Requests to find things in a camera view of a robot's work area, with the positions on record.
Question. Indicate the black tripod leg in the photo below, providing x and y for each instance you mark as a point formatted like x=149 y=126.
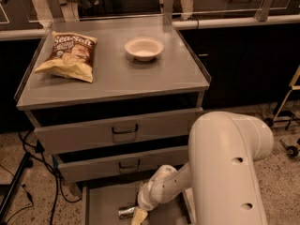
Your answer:
x=7 y=191

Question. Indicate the silver redbull can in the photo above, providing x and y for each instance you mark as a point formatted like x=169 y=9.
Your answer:
x=126 y=212

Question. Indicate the grey middle drawer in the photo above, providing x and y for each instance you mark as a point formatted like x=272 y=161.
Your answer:
x=129 y=163

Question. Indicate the wheeled cart frame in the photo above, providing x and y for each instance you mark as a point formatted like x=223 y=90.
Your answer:
x=279 y=115

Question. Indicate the grey drawer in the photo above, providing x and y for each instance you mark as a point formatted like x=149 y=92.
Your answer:
x=108 y=132
x=103 y=198
x=129 y=163

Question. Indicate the grey drawer cabinet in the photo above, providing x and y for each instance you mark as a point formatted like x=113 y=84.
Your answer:
x=122 y=85

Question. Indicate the grey top drawer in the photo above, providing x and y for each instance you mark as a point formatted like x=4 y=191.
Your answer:
x=108 y=132

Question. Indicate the grey bottom drawer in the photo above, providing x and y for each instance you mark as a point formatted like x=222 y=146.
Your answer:
x=103 y=198

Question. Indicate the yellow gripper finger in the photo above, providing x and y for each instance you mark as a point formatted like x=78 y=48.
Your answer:
x=139 y=216

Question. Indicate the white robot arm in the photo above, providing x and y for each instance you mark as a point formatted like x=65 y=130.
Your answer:
x=222 y=149

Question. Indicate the sea salt chips bag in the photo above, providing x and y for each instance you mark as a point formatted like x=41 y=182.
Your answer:
x=71 y=57

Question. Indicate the white paper bowl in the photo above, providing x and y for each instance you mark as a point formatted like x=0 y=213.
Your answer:
x=144 y=49

